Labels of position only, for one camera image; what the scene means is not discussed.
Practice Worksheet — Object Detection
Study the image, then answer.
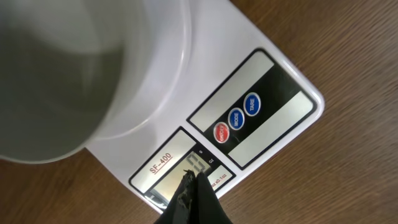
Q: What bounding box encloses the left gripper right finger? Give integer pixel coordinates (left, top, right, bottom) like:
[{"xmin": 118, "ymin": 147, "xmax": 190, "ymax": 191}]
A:
[{"xmin": 189, "ymin": 173, "xmax": 232, "ymax": 224}]

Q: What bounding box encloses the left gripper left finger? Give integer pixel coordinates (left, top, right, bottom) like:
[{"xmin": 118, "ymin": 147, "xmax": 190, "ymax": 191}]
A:
[{"xmin": 155, "ymin": 170, "xmax": 196, "ymax": 224}]

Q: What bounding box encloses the white digital kitchen scale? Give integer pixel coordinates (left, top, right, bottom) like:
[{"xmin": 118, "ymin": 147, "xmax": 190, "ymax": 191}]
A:
[{"xmin": 88, "ymin": 1, "xmax": 325, "ymax": 212}]

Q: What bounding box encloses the white round bowl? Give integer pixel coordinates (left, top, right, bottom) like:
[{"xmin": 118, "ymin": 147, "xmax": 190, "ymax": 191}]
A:
[{"xmin": 1, "ymin": 0, "xmax": 192, "ymax": 164}]

